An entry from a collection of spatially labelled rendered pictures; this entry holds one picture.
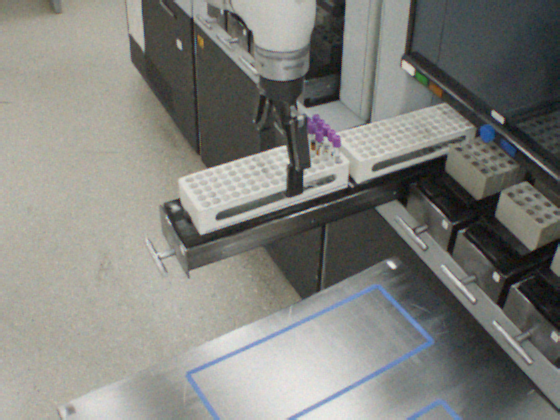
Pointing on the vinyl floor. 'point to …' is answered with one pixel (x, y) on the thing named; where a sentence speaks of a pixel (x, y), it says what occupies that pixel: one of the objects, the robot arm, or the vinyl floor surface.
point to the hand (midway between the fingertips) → (280, 168)
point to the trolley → (331, 365)
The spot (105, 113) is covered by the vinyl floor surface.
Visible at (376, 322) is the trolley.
